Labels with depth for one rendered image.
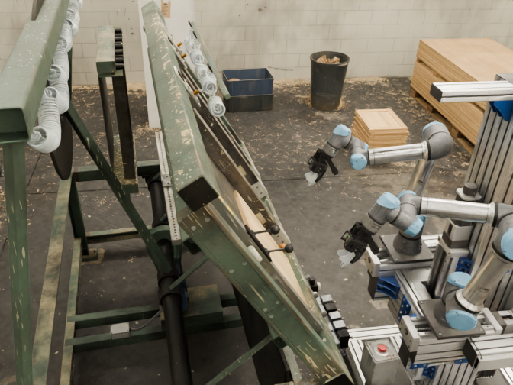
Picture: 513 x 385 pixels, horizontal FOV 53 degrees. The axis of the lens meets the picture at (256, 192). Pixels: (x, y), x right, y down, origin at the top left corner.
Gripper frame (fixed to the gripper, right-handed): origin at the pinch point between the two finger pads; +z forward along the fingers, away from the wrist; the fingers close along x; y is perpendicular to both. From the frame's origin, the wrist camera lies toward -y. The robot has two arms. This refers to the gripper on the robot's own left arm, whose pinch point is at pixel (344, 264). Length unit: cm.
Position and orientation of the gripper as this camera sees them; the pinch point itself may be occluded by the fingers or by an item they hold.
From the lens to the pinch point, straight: 214.0
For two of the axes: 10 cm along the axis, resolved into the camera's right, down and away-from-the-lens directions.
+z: -4.9, 7.6, 4.2
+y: -8.6, -3.6, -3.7
